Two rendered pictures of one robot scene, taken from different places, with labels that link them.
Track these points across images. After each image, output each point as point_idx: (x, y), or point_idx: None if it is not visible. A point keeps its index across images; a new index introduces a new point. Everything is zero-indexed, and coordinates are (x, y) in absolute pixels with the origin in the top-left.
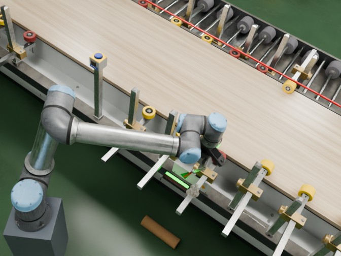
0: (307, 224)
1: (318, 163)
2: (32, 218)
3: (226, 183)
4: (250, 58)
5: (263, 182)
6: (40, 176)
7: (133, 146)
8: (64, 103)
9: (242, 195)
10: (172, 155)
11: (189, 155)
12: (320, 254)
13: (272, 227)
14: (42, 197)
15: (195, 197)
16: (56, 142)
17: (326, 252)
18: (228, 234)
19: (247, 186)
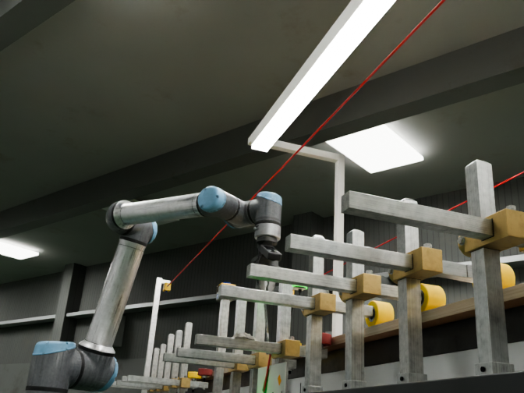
0: None
1: None
2: (36, 380)
3: None
4: (309, 139)
5: (388, 361)
6: (84, 348)
7: (161, 201)
8: None
9: (310, 323)
10: (193, 203)
11: (206, 190)
12: (402, 320)
13: (345, 352)
14: (65, 354)
15: (236, 336)
16: (118, 281)
17: (405, 299)
18: (224, 285)
19: (311, 292)
